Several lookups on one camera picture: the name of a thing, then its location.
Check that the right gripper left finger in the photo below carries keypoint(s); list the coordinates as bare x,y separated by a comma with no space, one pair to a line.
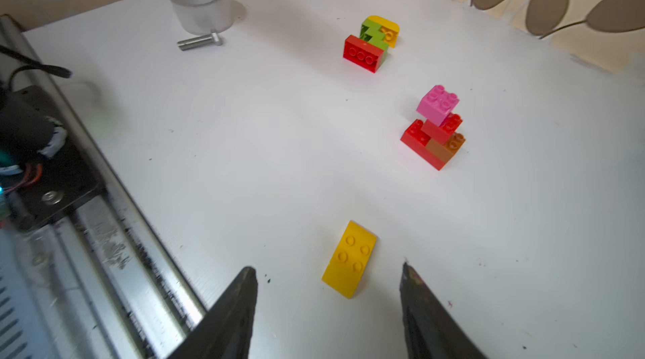
226,329

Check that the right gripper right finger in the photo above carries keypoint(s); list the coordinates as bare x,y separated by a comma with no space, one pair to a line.
430,331

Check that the yellow lego brick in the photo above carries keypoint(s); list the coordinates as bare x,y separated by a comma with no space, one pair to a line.
350,260
390,29

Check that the orange lego brick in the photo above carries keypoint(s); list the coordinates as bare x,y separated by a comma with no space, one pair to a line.
446,151

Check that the long red lego front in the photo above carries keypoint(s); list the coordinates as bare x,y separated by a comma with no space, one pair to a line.
417,140

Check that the small red lego brick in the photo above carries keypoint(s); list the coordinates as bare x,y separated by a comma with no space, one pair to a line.
442,132

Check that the pink lego brick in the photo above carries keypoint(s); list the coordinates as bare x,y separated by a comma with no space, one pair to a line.
437,104

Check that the green lego brick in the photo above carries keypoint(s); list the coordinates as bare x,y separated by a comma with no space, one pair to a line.
376,39
381,52
370,26

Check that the red long lego brick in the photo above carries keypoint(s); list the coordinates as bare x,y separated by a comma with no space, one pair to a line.
360,53

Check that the steel bolt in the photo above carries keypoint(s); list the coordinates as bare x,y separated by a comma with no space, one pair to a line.
212,39

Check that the white tape roll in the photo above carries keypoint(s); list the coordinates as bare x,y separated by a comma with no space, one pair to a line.
203,17

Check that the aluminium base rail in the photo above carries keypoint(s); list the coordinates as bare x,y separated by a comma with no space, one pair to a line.
94,284

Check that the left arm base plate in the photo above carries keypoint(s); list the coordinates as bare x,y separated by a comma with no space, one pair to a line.
75,179

